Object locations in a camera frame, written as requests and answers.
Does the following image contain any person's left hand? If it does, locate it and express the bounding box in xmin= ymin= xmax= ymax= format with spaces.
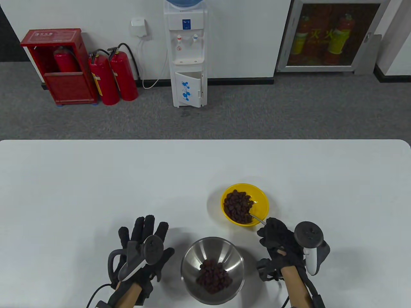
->
xmin=111 ymin=215 xmax=175 ymax=286

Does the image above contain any person's right hand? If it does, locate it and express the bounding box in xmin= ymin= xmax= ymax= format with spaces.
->
xmin=257 ymin=218 xmax=305 ymax=276

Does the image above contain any pile of dry cranberries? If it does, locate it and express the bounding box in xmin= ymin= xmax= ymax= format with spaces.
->
xmin=196 ymin=259 xmax=233 ymax=295
xmin=223 ymin=190 xmax=255 ymax=224

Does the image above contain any steel mixing bowl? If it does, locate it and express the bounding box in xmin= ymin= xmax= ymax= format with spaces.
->
xmin=180 ymin=237 xmax=245 ymax=305

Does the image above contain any person's left forearm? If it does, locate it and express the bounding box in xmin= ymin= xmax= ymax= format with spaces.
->
xmin=116 ymin=281 xmax=143 ymax=308

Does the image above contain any person's right forearm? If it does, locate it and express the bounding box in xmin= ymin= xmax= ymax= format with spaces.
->
xmin=282 ymin=266 xmax=313 ymax=308

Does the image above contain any yellow plastic bowl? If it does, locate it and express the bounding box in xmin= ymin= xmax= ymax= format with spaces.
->
xmin=221 ymin=183 xmax=269 ymax=227

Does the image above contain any black grey hand controller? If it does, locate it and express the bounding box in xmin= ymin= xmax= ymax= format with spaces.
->
xmin=294 ymin=221 xmax=330 ymax=276
xmin=108 ymin=235 xmax=165 ymax=284

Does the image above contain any red fire extinguisher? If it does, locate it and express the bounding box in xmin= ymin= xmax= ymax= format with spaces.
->
xmin=54 ymin=47 xmax=79 ymax=73
xmin=88 ymin=49 xmax=120 ymax=106
xmin=108 ymin=43 xmax=139 ymax=102

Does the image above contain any red fire extinguisher box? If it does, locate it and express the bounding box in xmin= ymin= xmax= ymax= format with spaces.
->
xmin=20 ymin=28 xmax=98 ymax=106

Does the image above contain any white water dispenser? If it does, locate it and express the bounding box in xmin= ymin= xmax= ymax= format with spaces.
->
xmin=163 ymin=2 xmax=208 ymax=108

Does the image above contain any glass door hydrant cabinet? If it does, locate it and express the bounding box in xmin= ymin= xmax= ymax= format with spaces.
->
xmin=276 ymin=0 xmax=390 ymax=76

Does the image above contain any black door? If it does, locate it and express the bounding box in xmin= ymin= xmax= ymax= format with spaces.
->
xmin=0 ymin=6 xmax=31 ymax=63

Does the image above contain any blue water bottle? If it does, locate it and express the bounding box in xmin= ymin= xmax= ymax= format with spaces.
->
xmin=165 ymin=0 xmax=206 ymax=8

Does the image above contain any black wrist strap device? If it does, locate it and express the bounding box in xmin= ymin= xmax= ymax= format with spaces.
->
xmin=96 ymin=281 xmax=153 ymax=308
xmin=256 ymin=258 xmax=325 ymax=308

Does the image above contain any black cable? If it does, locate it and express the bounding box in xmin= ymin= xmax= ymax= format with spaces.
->
xmin=86 ymin=284 xmax=111 ymax=308

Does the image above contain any white power cable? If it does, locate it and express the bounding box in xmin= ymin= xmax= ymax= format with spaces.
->
xmin=138 ymin=35 xmax=169 ymax=90

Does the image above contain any white wall socket box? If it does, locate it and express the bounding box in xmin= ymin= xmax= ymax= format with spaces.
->
xmin=131 ymin=18 xmax=148 ymax=37

